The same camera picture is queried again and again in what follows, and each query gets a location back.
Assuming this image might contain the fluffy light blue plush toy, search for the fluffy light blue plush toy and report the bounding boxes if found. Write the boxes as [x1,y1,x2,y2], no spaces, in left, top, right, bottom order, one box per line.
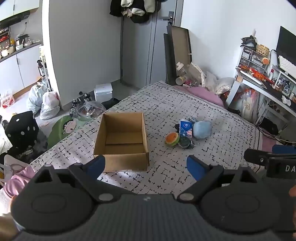
[193,121,212,139]

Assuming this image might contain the orange green round plush toy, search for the orange green round plush toy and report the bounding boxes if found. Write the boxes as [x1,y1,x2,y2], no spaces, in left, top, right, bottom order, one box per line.
[165,132,180,147]

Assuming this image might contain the blue Vinda tissue pack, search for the blue Vinda tissue pack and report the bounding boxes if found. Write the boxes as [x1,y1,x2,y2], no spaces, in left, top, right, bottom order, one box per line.
[179,119,193,138]

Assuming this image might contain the blue denim heart pillow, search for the blue denim heart pillow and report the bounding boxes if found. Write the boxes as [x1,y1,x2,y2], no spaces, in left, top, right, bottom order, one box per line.
[187,117,198,123]

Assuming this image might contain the person's right hand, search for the person's right hand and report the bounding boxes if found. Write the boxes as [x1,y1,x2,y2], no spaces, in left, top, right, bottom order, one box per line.
[289,185,296,225]

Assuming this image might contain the person's left hand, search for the person's left hand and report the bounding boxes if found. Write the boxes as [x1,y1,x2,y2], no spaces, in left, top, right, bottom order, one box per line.
[0,213,19,241]

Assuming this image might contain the open brown cardboard box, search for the open brown cardboard box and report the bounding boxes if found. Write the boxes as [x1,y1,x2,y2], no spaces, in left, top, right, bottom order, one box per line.
[93,112,149,173]

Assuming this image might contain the green cartoon cushion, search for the green cartoon cushion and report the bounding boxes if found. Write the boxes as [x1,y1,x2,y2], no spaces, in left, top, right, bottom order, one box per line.
[47,115,92,150]

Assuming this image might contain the black lace fabric piece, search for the black lace fabric piece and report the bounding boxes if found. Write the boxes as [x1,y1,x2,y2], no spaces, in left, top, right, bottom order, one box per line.
[175,124,180,132]

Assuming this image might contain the clear plastic bag with items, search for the clear plastic bag with items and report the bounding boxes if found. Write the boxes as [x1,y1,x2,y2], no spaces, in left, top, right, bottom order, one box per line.
[69,100,106,121]

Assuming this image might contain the pink clothing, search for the pink clothing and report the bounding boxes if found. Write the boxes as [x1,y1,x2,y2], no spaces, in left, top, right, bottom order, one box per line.
[4,165,35,199]

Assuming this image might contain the black dice cushion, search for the black dice cushion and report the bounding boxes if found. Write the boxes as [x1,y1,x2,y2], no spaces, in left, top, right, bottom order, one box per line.
[4,110,39,150]

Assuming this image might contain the pink blanket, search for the pink blanket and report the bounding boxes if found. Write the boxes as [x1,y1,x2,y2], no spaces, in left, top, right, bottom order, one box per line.
[174,85,224,107]

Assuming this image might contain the white desk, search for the white desk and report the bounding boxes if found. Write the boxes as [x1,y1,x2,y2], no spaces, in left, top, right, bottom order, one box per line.
[225,67,295,117]

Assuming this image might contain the white small appliance box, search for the white small appliance box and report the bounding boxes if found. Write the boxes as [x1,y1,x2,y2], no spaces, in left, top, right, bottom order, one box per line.
[94,83,113,103]

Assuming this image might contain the cream crumpled fabric bag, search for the cream crumpled fabric bag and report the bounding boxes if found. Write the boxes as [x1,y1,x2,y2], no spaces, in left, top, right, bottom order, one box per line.
[186,62,235,95]

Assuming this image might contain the yellow paper cup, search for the yellow paper cup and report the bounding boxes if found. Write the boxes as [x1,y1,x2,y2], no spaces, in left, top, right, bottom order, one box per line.
[176,76,186,86]

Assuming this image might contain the light blue plastic bag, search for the light blue plastic bag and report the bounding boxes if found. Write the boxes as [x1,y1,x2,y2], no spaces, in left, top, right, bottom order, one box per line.
[28,82,47,115]

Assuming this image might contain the white keyboard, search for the white keyboard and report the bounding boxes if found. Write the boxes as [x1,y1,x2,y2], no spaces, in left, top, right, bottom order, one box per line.
[278,55,296,78]

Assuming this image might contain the clear plastic bottle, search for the clear plastic bottle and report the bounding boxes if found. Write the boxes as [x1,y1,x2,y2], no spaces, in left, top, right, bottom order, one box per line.
[176,62,188,78]

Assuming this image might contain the red white plastic bag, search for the red white plastic bag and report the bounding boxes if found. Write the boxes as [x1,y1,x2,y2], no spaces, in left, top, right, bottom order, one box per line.
[1,89,15,109]

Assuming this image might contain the clear desktop drawer organizer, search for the clear desktop drawer organizer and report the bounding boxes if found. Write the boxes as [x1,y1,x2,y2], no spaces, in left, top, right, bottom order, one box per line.
[238,46,269,71]

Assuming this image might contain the black computer monitor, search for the black computer monitor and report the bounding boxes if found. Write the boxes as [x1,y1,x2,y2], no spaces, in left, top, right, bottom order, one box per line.
[276,26,296,65]

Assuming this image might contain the grey door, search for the grey door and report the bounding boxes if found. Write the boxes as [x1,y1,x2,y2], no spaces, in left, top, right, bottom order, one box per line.
[120,1,184,89]

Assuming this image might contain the large flat cardboard box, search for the large flat cardboard box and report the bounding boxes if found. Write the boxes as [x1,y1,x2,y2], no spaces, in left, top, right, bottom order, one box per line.
[164,25,192,85]

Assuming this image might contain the hanging dark clothes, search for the hanging dark clothes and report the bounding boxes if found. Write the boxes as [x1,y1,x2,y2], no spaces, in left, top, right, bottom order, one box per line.
[109,0,161,24]

